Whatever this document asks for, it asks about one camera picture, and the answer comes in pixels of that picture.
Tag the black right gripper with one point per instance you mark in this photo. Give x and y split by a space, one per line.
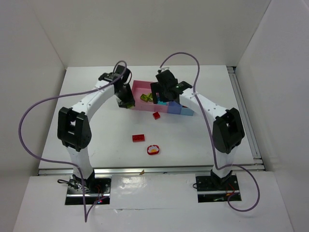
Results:
155 91

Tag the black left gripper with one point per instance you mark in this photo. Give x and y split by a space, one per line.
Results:
125 98

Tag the long teal lego brick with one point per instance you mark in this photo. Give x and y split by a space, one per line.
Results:
162 103

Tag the lime curved lego brick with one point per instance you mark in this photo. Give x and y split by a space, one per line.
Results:
143 98

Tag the small red lego brick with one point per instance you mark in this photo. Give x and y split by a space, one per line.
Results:
156 115

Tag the long red lego brick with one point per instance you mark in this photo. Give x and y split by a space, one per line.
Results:
138 138

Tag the red flower lego piece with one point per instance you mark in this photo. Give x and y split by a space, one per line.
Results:
153 150

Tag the lime square lego brick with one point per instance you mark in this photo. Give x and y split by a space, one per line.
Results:
130 106

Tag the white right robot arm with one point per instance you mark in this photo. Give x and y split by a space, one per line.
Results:
224 126

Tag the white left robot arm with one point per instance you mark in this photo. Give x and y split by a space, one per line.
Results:
73 127

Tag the blue sorting container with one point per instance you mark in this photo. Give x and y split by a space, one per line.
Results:
175 108

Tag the pink sorting container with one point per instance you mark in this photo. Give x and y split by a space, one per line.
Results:
141 90

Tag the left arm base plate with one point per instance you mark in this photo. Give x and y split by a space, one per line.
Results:
100 191

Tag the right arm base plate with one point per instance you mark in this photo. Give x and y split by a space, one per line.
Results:
207 192

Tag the aluminium table rail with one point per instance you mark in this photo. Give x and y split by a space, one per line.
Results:
149 170

